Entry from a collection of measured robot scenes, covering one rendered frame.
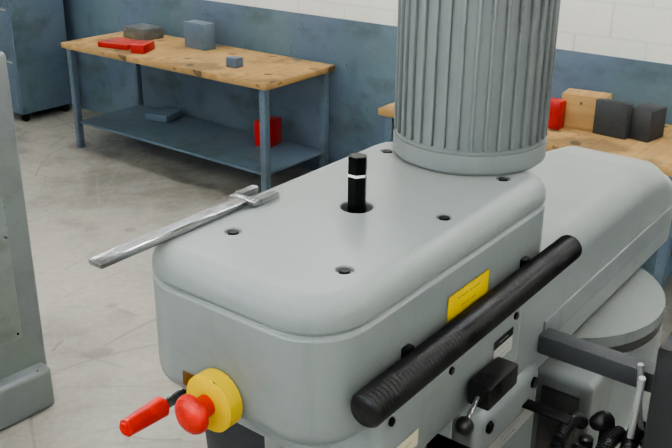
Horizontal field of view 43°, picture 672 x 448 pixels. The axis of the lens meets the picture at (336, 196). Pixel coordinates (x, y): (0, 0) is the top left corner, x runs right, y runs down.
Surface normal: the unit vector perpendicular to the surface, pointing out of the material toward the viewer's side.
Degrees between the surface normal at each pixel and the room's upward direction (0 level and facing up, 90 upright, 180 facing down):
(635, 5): 90
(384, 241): 0
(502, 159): 90
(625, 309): 0
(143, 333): 0
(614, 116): 90
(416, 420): 90
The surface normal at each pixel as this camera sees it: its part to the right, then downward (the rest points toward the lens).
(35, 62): 0.79, 0.22
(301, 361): -0.16, 0.36
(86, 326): 0.00, -0.93
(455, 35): -0.39, 0.33
